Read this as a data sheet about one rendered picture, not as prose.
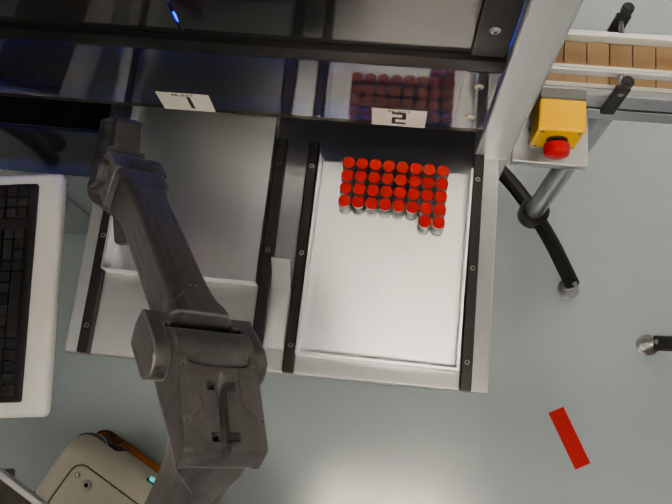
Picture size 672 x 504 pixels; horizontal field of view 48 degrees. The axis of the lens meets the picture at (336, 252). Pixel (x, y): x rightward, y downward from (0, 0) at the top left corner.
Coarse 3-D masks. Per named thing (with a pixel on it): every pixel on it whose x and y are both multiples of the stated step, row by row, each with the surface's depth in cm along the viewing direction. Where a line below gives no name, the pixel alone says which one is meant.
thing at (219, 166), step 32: (160, 128) 134; (192, 128) 133; (224, 128) 133; (256, 128) 133; (160, 160) 132; (192, 160) 132; (224, 160) 131; (256, 160) 131; (192, 192) 130; (224, 192) 130; (256, 192) 130; (192, 224) 129; (224, 224) 128; (256, 224) 128; (128, 256) 128; (224, 256) 127; (256, 256) 123
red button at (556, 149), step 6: (546, 144) 116; (552, 144) 116; (558, 144) 115; (564, 144) 115; (546, 150) 116; (552, 150) 116; (558, 150) 115; (564, 150) 115; (546, 156) 117; (552, 156) 117; (558, 156) 116; (564, 156) 116
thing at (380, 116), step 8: (376, 112) 116; (384, 112) 116; (400, 112) 115; (408, 112) 115; (416, 112) 114; (424, 112) 114; (376, 120) 119; (384, 120) 118; (400, 120) 118; (408, 120) 117; (416, 120) 117; (424, 120) 117
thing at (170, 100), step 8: (160, 96) 118; (168, 96) 118; (176, 96) 118; (184, 96) 117; (192, 96) 117; (200, 96) 117; (208, 96) 116; (168, 104) 121; (176, 104) 121; (184, 104) 120; (200, 104) 120; (208, 104) 119
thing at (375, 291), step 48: (336, 192) 129; (336, 240) 127; (384, 240) 126; (432, 240) 126; (336, 288) 125; (384, 288) 124; (432, 288) 124; (336, 336) 123; (384, 336) 122; (432, 336) 122
